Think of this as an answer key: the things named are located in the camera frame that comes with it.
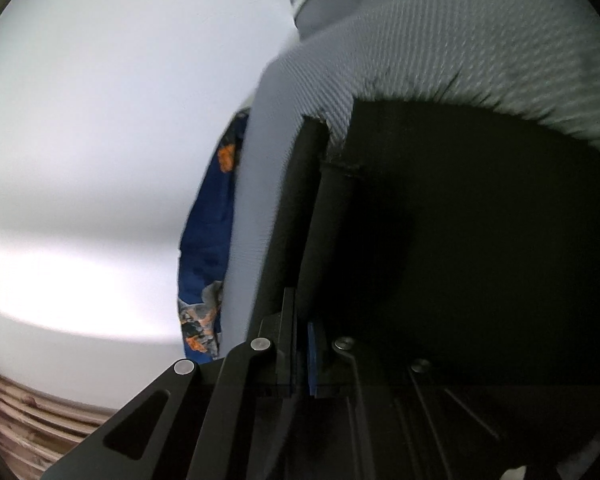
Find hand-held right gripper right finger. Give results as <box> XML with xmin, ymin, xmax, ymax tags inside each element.
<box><xmin>307</xmin><ymin>322</ymin><xmax>533</xmax><ymax>480</ymax></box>

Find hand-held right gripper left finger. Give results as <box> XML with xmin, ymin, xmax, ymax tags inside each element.
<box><xmin>40</xmin><ymin>287</ymin><xmax>297</xmax><ymax>480</ymax></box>

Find black pants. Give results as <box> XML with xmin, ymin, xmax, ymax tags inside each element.
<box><xmin>245</xmin><ymin>96</ymin><xmax>600</xmax><ymax>480</ymax></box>

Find blue floral blanket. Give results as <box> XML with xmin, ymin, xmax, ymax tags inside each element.
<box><xmin>176</xmin><ymin>109</ymin><xmax>252</xmax><ymax>361</ymax></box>

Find grey mesh mattress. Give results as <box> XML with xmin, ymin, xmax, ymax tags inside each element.
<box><xmin>215</xmin><ymin>0</ymin><xmax>600</xmax><ymax>480</ymax></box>

